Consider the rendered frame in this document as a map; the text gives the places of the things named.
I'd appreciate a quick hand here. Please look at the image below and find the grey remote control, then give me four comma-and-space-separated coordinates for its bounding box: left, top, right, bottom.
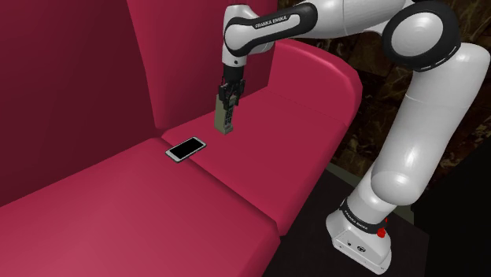
213, 93, 239, 135

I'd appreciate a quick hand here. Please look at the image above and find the dark robot stand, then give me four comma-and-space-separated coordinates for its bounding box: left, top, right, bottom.
262, 168, 430, 277

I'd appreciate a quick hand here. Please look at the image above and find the white smartphone with black screen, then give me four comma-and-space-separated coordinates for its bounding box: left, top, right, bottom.
164, 136, 208, 164

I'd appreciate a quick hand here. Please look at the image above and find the red sofa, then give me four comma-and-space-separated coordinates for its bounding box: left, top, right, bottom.
0, 0, 364, 277

